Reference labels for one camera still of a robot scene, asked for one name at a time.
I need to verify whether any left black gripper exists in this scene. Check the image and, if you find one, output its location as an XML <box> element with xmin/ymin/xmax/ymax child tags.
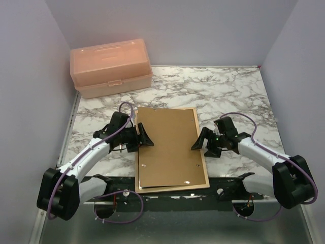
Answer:
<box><xmin>119</xmin><ymin>123</ymin><xmax>154</xmax><ymax>153</ymax></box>

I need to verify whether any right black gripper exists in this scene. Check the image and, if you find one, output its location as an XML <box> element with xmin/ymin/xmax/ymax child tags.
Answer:
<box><xmin>191</xmin><ymin>127</ymin><xmax>226</xmax><ymax>158</ymax></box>

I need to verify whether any brown backing board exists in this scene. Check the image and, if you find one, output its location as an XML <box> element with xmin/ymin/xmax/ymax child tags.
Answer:
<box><xmin>137</xmin><ymin>106</ymin><xmax>207</xmax><ymax>190</ymax></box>

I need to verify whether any light wooden picture frame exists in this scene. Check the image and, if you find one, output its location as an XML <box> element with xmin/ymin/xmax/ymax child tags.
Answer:
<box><xmin>134</xmin><ymin>106</ymin><xmax>211</xmax><ymax>194</ymax></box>

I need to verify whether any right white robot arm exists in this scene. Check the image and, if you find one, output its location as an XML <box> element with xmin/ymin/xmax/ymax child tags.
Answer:
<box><xmin>191</xmin><ymin>114</ymin><xmax>318</xmax><ymax>209</ymax></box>

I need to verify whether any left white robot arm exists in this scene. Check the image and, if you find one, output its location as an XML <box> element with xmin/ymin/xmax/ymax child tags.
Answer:
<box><xmin>37</xmin><ymin>111</ymin><xmax>154</xmax><ymax>221</ymax></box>

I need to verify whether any pink translucent plastic box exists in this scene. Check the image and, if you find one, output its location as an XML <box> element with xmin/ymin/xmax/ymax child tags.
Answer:
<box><xmin>70</xmin><ymin>39</ymin><xmax>153</xmax><ymax>99</ymax></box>

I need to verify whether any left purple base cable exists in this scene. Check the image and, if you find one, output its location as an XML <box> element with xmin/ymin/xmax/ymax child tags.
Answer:
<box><xmin>94</xmin><ymin>192</ymin><xmax>145</xmax><ymax>225</ymax></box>

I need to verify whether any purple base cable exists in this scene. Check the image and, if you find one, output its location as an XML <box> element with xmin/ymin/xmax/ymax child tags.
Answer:
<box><xmin>231</xmin><ymin>200</ymin><xmax>284</xmax><ymax>222</ymax></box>
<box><xmin>94</xmin><ymin>192</ymin><xmax>145</xmax><ymax>225</ymax></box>

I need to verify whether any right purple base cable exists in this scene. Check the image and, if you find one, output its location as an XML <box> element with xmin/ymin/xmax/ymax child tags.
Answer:
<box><xmin>231</xmin><ymin>200</ymin><xmax>284</xmax><ymax>222</ymax></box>

